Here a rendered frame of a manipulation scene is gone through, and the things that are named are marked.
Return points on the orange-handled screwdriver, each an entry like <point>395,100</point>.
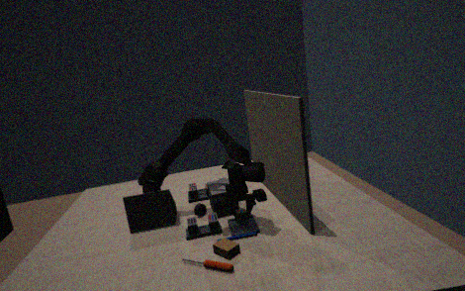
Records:
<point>216,265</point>

